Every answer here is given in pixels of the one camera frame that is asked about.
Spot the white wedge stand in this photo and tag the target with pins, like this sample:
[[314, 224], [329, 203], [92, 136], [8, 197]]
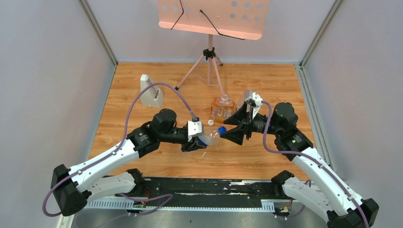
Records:
[[153, 97]]

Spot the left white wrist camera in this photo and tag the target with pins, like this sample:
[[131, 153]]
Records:
[[195, 129]]

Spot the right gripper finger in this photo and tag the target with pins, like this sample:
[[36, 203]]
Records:
[[238, 116], [235, 135]]

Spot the red cap water bottle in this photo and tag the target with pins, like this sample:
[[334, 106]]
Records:
[[241, 99]]

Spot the blue bottle cap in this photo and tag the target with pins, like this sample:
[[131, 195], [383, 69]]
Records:
[[221, 130]]

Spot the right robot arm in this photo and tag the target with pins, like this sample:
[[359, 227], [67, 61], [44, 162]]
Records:
[[332, 199]]

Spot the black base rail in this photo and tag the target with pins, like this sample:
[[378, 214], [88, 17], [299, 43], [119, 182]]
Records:
[[210, 193]]

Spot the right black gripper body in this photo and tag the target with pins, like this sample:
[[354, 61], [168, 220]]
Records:
[[257, 124]]

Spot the pink music stand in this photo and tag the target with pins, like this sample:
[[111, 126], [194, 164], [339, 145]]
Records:
[[238, 19]]

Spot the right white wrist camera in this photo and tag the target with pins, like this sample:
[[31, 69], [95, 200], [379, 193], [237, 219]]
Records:
[[253, 101]]

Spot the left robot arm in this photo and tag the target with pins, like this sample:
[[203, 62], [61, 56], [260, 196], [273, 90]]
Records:
[[80, 184]]

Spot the blue label pepsi bottle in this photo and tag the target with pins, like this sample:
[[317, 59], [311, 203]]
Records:
[[209, 138]]

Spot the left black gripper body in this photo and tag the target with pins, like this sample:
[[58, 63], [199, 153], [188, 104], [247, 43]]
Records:
[[190, 142]]

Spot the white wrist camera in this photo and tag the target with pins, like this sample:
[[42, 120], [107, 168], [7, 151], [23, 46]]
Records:
[[253, 101], [195, 129]]

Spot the orange label tea bottle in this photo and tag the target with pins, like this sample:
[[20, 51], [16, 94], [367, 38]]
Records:
[[222, 108]]

